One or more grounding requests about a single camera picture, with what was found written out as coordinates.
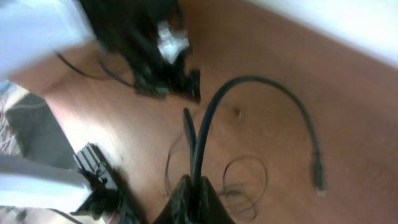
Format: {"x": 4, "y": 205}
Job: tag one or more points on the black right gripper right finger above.
{"x": 211, "y": 210}

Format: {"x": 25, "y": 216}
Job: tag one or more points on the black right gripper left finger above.
{"x": 176, "y": 209}

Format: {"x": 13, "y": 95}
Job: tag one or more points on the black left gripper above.
{"x": 171, "y": 79}

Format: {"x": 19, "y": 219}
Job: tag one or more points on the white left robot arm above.
{"x": 149, "y": 35}

